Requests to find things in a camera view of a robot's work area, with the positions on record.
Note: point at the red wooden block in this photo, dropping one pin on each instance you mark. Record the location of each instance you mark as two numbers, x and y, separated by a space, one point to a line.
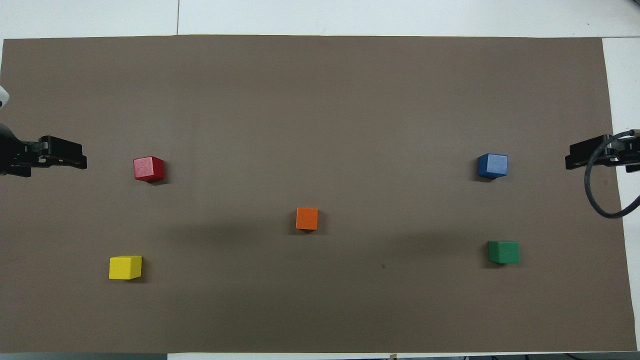
148 168

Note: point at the brown table mat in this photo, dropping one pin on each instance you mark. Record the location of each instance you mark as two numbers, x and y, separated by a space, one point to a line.
320 115

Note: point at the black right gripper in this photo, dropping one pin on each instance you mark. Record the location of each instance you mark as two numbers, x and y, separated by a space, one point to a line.
627 149

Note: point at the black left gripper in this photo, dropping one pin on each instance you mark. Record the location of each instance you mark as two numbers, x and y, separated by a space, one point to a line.
12 150

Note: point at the yellow wooden block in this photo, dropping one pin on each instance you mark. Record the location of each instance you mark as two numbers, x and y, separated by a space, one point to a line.
125 267

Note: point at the orange wooden block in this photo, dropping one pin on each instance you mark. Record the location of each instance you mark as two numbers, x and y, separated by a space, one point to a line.
307 218

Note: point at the blue wooden block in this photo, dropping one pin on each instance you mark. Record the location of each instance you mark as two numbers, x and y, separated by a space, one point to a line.
493 165

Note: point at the green wooden block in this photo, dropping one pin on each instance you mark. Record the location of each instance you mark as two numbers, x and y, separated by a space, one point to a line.
504 252

